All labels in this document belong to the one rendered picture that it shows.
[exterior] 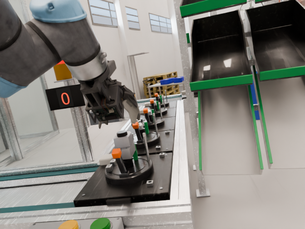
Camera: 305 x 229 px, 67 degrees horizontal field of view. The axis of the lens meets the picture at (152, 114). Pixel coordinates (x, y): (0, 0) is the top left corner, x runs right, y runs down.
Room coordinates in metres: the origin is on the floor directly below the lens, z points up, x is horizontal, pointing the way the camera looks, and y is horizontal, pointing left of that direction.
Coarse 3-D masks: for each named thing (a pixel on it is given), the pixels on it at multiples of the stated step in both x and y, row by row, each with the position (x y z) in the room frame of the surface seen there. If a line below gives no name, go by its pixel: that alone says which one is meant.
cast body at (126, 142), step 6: (120, 132) 0.62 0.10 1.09; (126, 132) 0.61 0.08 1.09; (114, 138) 0.60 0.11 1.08; (120, 138) 0.60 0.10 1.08; (126, 138) 0.60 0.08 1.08; (132, 138) 0.63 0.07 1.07; (114, 144) 0.60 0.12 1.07; (120, 144) 0.60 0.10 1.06; (126, 144) 0.60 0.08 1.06; (132, 144) 0.62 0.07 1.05; (126, 150) 0.59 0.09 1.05; (132, 150) 0.61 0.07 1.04; (126, 156) 0.59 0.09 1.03; (132, 156) 0.60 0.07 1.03
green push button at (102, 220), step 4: (96, 220) 0.42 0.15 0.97; (100, 220) 0.42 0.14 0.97; (104, 220) 0.42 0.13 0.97; (108, 220) 0.41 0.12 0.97; (92, 224) 0.41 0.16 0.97; (96, 224) 0.41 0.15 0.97; (100, 224) 0.41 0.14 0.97; (104, 224) 0.40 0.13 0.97; (108, 224) 0.40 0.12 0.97; (92, 228) 0.40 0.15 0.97; (96, 228) 0.40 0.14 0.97; (100, 228) 0.40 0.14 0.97; (104, 228) 0.40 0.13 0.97; (108, 228) 0.40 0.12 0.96
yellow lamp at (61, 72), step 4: (60, 64) 0.74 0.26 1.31; (64, 64) 0.75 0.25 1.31; (56, 68) 0.74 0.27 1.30; (60, 68) 0.74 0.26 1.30; (64, 68) 0.75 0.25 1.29; (56, 72) 0.74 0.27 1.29; (60, 72) 0.74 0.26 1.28; (64, 72) 0.74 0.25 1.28; (68, 72) 0.75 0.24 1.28; (56, 76) 0.75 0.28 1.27; (60, 76) 0.74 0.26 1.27; (64, 76) 0.74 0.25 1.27; (68, 76) 0.75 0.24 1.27
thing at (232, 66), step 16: (208, 16) 0.72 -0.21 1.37; (224, 16) 0.71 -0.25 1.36; (240, 16) 0.64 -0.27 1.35; (192, 32) 0.66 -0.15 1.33; (208, 32) 0.74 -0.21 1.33; (224, 32) 0.73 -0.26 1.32; (240, 32) 0.66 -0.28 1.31; (192, 48) 0.62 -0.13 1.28; (208, 48) 0.69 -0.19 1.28; (224, 48) 0.66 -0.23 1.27; (240, 48) 0.64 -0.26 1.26; (192, 64) 0.59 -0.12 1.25; (208, 64) 0.61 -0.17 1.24; (224, 64) 0.58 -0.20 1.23; (240, 64) 0.56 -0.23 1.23; (192, 80) 0.54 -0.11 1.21; (208, 80) 0.50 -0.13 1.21; (224, 80) 0.49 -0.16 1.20; (240, 80) 0.48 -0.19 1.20
